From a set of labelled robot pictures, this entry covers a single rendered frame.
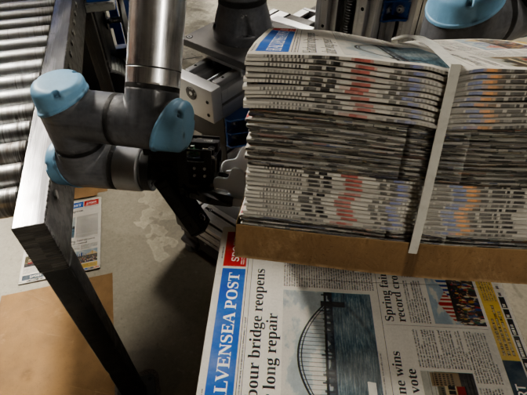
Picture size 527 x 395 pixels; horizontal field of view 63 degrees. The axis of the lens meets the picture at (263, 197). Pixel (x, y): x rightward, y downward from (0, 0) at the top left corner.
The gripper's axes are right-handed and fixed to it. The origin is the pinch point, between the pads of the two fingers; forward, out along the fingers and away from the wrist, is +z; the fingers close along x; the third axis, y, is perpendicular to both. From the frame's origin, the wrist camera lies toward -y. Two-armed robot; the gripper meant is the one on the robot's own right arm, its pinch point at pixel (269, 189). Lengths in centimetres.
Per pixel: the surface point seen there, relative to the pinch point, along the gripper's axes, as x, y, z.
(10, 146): 8.5, 1.1, -49.0
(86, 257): 64, -63, -71
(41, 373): 24, -78, -68
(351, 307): -19.6, -6.2, 12.1
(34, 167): 3.6, -0.7, -41.8
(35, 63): 37, 11, -59
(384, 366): -26.2, -8.6, 15.4
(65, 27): 55, 18, -60
